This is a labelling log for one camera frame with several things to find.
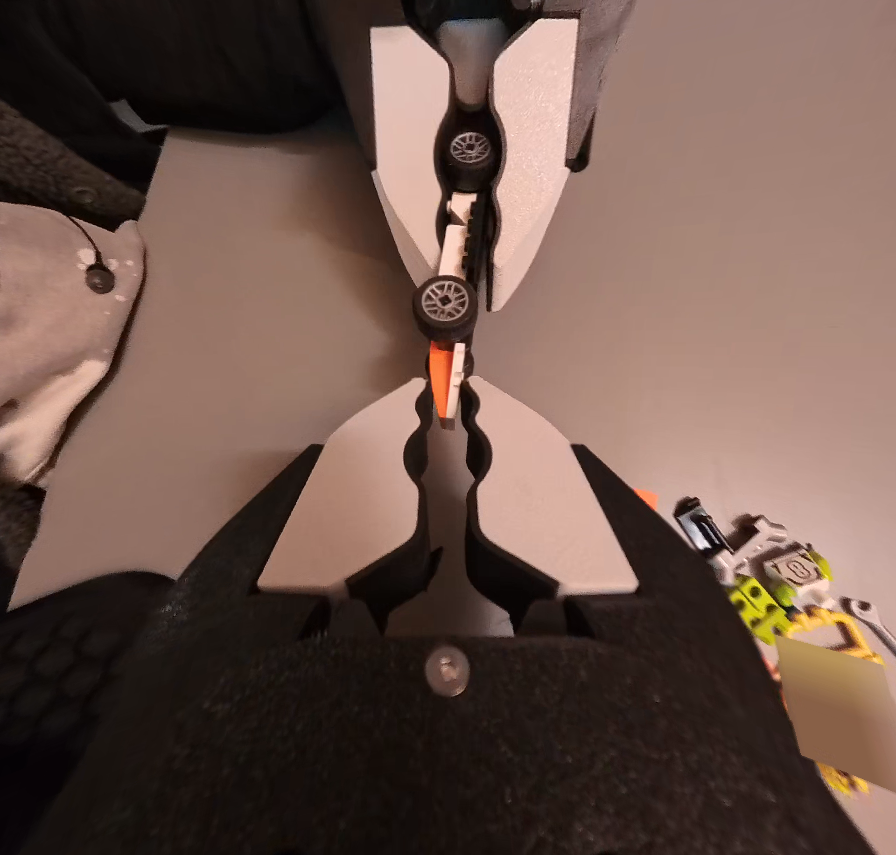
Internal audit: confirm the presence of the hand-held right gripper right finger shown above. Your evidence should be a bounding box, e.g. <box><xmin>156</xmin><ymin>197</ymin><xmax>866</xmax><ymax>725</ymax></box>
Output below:
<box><xmin>465</xmin><ymin>382</ymin><xmax>639</xmax><ymax>619</ymax></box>

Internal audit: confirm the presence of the lime white lego minifigure torso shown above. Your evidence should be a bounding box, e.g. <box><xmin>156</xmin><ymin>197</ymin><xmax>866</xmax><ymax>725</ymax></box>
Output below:
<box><xmin>727</xmin><ymin>574</ymin><xmax>800</xmax><ymax>647</ymax></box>

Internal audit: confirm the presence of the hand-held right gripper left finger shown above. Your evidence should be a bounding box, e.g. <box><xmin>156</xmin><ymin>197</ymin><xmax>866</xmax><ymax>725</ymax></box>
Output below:
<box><xmin>261</xmin><ymin>378</ymin><xmax>429</xmax><ymax>619</ymax></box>

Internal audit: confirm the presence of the yellow lego hand truck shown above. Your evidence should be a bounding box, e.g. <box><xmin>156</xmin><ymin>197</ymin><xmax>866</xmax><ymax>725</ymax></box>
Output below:
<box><xmin>804</xmin><ymin>605</ymin><xmax>884</xmax><ymax>661</ymax></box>

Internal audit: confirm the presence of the orange lego race car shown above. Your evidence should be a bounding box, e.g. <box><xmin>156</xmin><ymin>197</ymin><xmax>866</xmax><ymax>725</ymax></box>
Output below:
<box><xmin>411</xmin><ymin>114</ymin><xmax>506</xmax><ymax>424</ymax></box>

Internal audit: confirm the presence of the dark lego piece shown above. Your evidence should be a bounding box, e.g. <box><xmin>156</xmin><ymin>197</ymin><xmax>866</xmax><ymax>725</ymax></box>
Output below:
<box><xmin>674</xmin><ymin>497</ymin><xmax>730</xmax><ymax>556</ymax></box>

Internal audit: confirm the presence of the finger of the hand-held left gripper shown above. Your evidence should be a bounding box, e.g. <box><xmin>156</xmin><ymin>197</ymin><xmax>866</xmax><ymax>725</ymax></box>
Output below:
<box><xmin>369</xmin><ymin>21</ymin><xmax>464</xmax><ymax>286</ymax></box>
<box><xmin>485</xmin><ymin>21</ymin><xmax>579</xmax><ymax>312</ymax></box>

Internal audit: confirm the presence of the person's pale printed shirt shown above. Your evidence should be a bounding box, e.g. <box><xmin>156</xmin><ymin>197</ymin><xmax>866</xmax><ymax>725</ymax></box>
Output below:
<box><xmin>0</xmin><ymin>199</ymin><xmax>148</xmax><ymax>491</ymax></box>

